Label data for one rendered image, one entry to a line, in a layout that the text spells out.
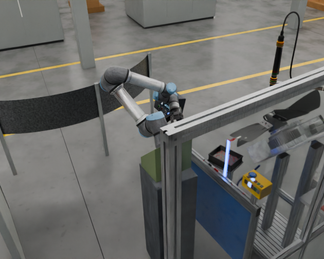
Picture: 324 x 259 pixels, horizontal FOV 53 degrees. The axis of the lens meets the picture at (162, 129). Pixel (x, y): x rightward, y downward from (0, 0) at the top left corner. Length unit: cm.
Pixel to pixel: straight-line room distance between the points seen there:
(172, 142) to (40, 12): 707
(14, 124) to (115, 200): 132
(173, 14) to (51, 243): 654
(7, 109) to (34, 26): 436
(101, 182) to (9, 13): 489
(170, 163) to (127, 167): 301
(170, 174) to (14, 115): 292
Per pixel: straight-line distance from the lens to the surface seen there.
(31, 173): 408
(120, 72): 216
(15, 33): 783
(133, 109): 224
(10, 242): 238
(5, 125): 376
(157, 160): 207
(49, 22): 782
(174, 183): 91
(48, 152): 433
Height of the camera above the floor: 251
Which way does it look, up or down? 34 degrees down
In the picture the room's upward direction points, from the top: 2 degrees counter-clockwise
